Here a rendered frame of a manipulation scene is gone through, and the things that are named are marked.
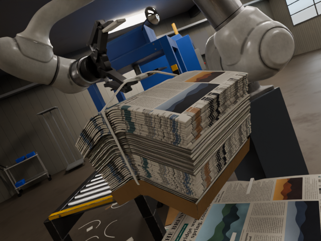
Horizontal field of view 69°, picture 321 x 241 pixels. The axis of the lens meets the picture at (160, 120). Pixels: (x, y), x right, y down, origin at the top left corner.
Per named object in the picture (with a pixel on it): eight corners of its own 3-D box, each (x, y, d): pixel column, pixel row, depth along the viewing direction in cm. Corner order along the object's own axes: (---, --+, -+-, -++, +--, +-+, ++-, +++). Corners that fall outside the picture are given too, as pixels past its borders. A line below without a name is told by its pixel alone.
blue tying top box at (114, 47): (151, 43, 226) (143, 23, 222) (100, 69, 241) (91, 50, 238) (160, 46, 269) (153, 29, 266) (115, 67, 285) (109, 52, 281)
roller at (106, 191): (143, 174, 116) (147, 180, 119) (67, 199, 128) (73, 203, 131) (142, 183, 112) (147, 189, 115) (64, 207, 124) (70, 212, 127)
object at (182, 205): (250, 150, 66) (250, 136, 64) (199, 221, 46) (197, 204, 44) (200, 138, 75) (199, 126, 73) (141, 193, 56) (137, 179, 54)
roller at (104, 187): (145, 169, 121) (149, 172, 125) (72, 194, 133) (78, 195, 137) (146, 179, 118) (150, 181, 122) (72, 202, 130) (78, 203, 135)
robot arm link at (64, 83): (94, 93, 80) (56, 82, 71) (75, 100, 91) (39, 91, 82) (98, 63, 82) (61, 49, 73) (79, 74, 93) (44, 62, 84)
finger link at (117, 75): (96, 66, 67) (96, 70, 68) (123, 84, 63) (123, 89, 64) (107, 62, 70) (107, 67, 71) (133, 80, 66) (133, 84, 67)
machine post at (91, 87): (150, 204, 257) (87, 73, 233) (143, 206, 260) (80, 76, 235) (151, 200, 266) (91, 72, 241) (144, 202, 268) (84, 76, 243)
